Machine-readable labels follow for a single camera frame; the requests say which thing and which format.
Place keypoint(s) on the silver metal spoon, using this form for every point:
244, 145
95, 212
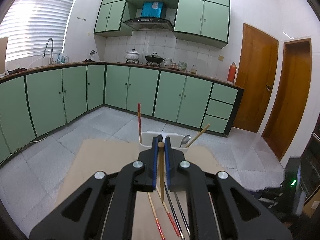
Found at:
185, 140

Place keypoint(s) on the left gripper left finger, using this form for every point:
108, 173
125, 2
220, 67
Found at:
103, 206

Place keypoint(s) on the white window blinds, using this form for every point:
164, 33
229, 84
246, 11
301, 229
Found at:
35, 27

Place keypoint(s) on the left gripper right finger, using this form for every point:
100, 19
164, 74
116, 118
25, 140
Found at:
219, 207

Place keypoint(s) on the bamboo chopstick red floral end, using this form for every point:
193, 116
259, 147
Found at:
139, 122

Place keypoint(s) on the wooden door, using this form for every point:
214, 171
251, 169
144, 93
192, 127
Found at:
291, 97
256, 75

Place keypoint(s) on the black chopstick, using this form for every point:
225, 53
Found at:
182, 214
174, 214

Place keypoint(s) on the bamboo chopstick orange red end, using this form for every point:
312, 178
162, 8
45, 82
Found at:
155, 217

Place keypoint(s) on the white cooking pot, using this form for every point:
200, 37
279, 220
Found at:
132, 56

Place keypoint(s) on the green lower kitchen cabinets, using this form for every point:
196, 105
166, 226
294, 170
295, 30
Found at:
38, 102

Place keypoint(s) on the bamboo chopstick red handle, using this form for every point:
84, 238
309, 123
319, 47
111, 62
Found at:
171, 219

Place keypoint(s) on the orange thermos bottle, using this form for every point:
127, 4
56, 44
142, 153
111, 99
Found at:
232, 73

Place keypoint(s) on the black wok with lid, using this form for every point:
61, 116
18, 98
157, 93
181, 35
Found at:
153, 59

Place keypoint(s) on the black range hood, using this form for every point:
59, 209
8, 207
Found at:
149, 23

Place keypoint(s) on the glass jar with lid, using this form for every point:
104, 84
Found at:
194, 69

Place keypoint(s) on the plain bamboo chopstick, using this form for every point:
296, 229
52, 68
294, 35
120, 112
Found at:
161, 168

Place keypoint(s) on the cardboard box with label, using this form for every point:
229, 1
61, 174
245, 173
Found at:
3, 51

